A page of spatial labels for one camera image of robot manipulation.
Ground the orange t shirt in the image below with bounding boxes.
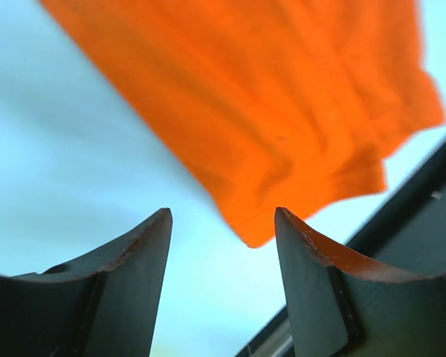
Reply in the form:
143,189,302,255
43,1,446,248

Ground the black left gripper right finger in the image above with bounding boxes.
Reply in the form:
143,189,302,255
274,208,446,356

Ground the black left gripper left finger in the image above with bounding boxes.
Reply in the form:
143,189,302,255
0,208,172,356

